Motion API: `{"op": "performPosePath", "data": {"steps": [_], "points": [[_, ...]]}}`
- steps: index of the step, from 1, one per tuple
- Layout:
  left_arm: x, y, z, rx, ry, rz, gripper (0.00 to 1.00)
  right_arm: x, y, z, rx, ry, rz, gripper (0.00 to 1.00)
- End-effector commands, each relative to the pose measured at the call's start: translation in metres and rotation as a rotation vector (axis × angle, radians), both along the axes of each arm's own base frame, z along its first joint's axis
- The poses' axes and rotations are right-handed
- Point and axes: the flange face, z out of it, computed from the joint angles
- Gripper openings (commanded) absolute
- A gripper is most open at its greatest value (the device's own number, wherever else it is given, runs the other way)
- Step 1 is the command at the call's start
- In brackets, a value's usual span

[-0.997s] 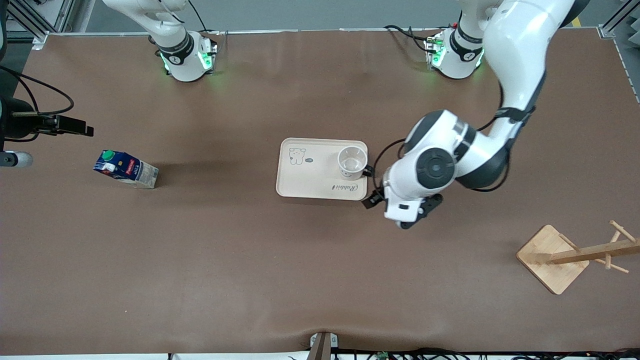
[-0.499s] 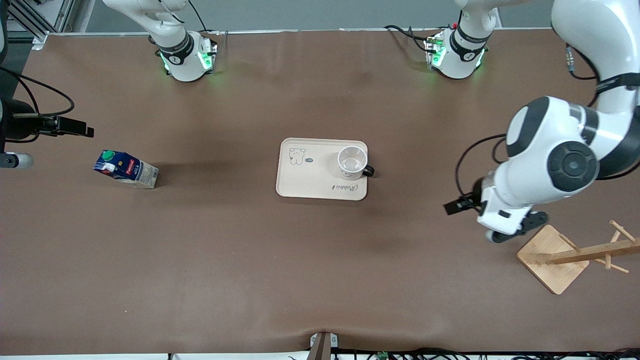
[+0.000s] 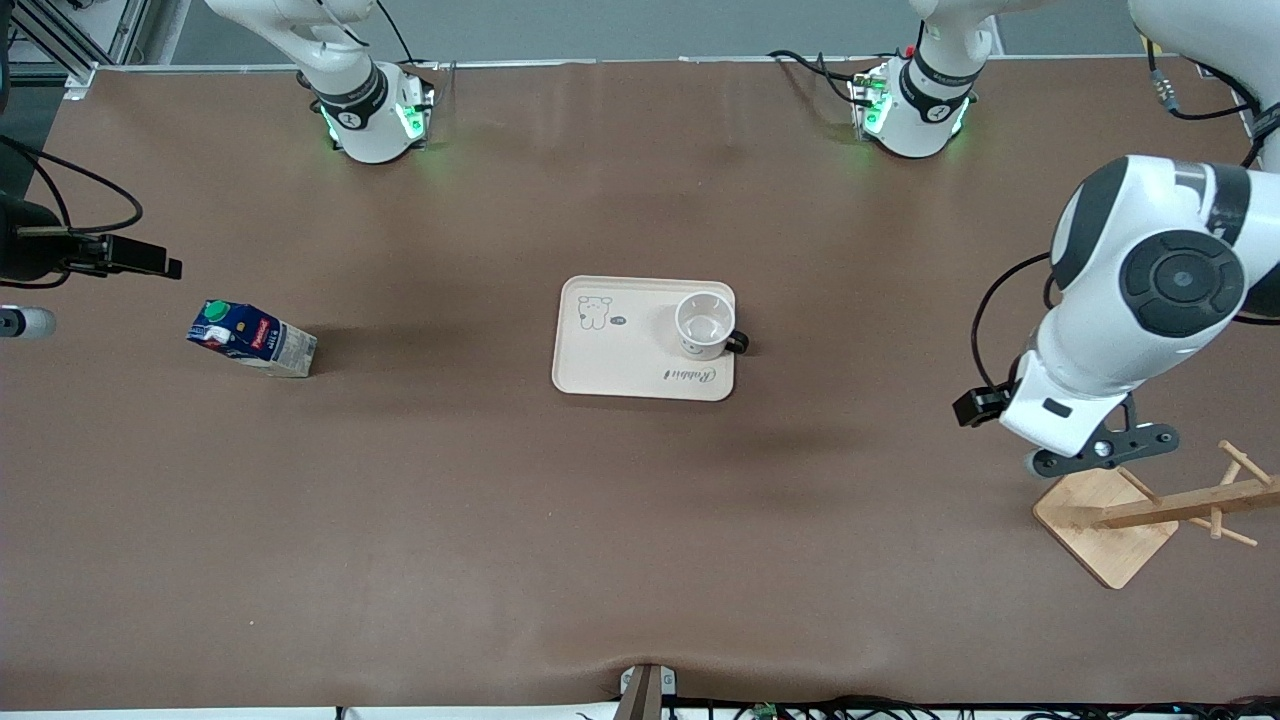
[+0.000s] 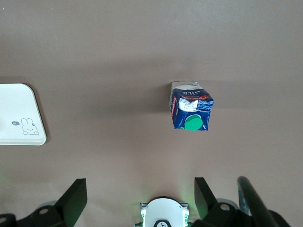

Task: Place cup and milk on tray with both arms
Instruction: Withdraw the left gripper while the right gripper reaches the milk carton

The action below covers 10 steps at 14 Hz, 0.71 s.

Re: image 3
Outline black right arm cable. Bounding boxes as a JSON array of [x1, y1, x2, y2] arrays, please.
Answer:
[[0, 135, 144, 291]]

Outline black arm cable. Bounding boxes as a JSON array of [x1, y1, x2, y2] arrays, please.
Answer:
[[0, 135, 144, 291], [972, 40, 1280, 401]]

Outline wooden cup rack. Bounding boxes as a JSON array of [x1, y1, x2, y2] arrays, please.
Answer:
[[1032, 440, 1280, 591]]

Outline brown table mat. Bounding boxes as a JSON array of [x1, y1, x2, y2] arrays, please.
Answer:
[[0, 58, 1280, 713]]

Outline beige rabbit print tray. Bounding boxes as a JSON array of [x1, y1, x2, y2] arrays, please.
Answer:
[[552, 276, 737, 403]]

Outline white smiley cup black handle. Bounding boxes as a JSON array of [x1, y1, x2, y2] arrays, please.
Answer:
[[675, 291, 751, 362]]

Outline blue milk carton green cap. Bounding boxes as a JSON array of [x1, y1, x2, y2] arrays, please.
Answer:
[[186, 298, 319, 379]]

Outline black right base cable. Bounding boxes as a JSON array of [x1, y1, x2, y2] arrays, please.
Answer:
[[372, 0, 441, 73]]

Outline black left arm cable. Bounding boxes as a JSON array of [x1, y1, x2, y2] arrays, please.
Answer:
[[972, 40, 1280, 401]]

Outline black left base cables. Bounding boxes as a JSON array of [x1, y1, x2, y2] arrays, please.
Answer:
[[768, 48, 863, 106]]

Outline brown post with grey clamp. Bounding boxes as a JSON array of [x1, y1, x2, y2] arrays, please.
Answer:
[[615, 663, 679, 720]]

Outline aluminium frame profile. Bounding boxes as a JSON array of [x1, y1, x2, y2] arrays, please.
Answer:
[[0, 0, 151, 99]]

